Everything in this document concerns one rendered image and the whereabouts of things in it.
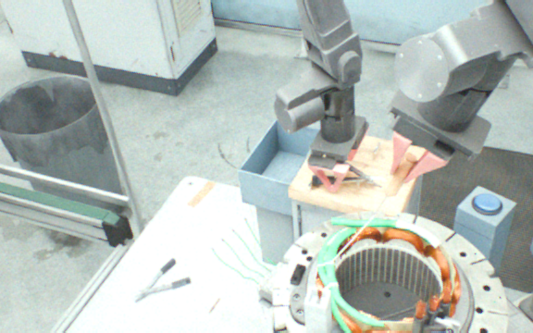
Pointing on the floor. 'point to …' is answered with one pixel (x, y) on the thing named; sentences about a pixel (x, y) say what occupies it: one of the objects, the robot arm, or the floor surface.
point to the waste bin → (78, 166)
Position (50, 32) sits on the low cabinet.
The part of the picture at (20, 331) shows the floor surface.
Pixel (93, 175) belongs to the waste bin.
